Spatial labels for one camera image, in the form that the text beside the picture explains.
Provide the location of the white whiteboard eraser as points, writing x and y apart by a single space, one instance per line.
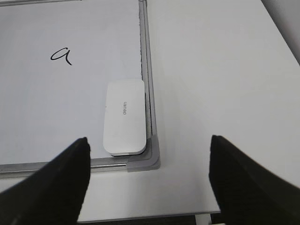
125 118

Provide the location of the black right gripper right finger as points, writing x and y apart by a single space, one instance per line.
246 192

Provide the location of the whiteboard with grey frame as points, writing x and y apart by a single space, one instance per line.
57 58

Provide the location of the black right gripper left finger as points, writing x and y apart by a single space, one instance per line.
53 195

